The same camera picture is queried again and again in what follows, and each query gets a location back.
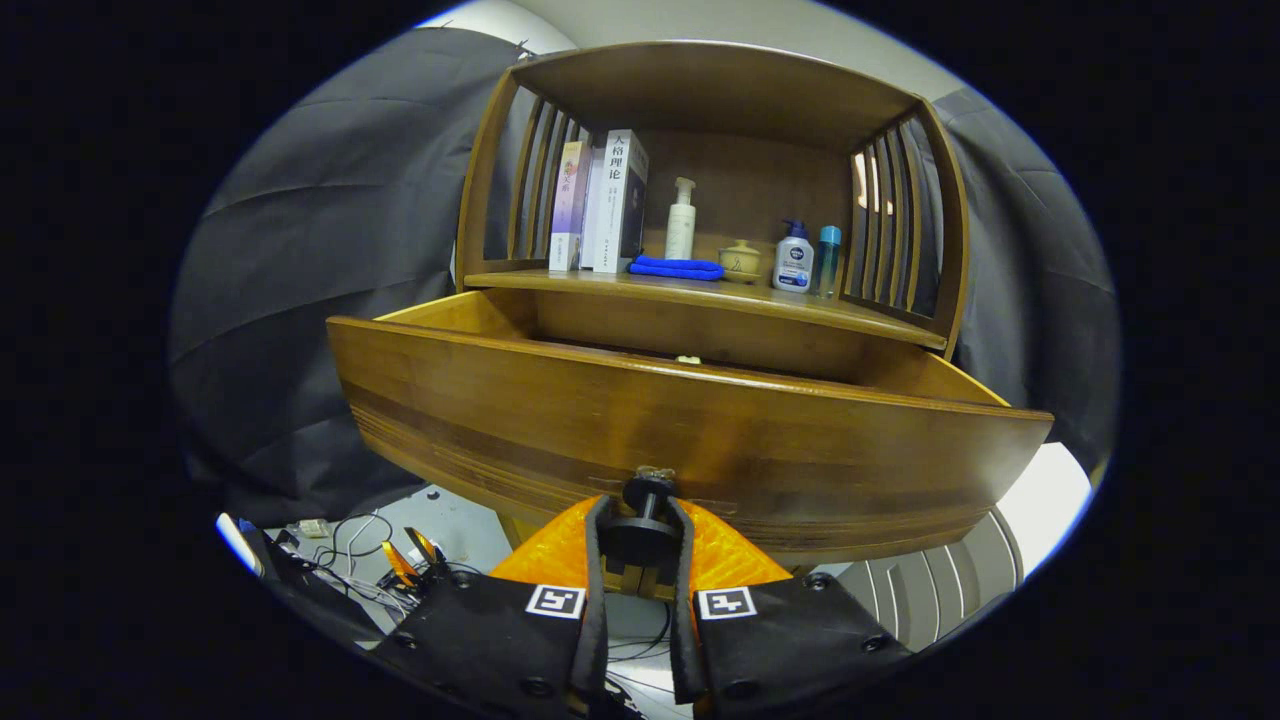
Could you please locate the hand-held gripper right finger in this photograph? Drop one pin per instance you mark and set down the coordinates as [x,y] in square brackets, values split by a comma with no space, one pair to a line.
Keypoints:
[683,630]

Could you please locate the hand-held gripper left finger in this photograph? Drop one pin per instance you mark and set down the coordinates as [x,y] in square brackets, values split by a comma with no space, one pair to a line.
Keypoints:
[597,620]

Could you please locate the wooden drawer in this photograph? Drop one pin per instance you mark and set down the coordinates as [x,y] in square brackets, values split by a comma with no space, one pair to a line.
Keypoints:
[600,420]

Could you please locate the wooden countertop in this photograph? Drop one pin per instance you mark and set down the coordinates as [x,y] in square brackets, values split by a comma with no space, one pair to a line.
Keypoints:
[740,298]

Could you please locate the wooden cabinet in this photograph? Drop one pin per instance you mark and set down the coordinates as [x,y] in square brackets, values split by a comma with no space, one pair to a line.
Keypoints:
[745,180]

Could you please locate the orange black tool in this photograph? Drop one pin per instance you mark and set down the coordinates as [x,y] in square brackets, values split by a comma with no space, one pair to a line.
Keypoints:
[400,565]

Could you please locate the grey ribbed object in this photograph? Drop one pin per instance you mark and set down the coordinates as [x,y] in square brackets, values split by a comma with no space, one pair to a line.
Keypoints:
[930,590]

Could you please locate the folded blue cloth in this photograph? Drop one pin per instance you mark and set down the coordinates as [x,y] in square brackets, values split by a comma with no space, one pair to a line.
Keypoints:
[675,268]

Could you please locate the yellow lidded teacup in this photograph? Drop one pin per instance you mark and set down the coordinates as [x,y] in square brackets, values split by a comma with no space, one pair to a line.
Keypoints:
[740,262]

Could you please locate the white bottle with blue cap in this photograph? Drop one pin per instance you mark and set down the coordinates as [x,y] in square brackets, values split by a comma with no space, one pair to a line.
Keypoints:
[793,262]

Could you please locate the white table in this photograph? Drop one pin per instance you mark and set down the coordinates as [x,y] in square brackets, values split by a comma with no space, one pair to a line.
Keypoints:
[1050,500]

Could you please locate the teal bottle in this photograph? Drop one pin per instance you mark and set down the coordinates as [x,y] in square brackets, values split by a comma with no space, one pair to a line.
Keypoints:
[827,262]

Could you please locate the white pump bottle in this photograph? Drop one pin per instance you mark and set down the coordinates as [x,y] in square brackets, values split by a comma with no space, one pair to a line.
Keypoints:
[681,230]

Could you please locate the white book with dark cover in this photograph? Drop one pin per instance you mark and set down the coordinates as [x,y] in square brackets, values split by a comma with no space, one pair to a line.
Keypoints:
[615,210]

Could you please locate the black backdrop cloth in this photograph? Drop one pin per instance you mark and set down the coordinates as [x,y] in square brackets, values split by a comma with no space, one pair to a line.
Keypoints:
[330,300]

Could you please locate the pink purple book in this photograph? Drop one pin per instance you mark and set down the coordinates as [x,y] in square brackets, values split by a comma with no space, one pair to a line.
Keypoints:
[570,200]

